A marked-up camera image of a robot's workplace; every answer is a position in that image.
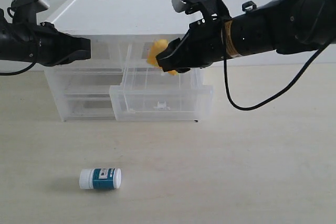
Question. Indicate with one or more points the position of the white blue pill bottle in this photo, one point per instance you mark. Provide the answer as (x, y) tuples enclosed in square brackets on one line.
[(100, 179)]

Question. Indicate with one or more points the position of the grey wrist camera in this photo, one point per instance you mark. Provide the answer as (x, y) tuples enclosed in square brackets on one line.
[(27, 10), (208, 8)]

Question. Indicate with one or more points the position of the white plastic drawer cabinet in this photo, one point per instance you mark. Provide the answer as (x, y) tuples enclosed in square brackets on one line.
[(117, 20)]

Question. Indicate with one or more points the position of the yellow cheese wedge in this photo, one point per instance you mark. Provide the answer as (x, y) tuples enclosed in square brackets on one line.
[(157, 47)]

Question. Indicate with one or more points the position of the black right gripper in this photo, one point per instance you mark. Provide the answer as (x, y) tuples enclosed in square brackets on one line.
[(203, 46)]

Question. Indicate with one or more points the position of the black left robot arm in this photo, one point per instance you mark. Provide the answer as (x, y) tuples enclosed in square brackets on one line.
[(6, 53)]

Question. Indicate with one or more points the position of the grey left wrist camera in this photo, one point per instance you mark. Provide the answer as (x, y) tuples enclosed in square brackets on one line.
[(27, 10)]

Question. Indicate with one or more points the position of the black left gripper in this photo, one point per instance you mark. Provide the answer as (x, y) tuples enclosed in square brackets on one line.
[(46, 46)]

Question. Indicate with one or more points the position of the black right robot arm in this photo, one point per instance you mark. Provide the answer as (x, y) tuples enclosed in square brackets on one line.
[(284, 26)]

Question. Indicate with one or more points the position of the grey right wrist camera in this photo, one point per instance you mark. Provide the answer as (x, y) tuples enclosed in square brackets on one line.
[(208, 8)]

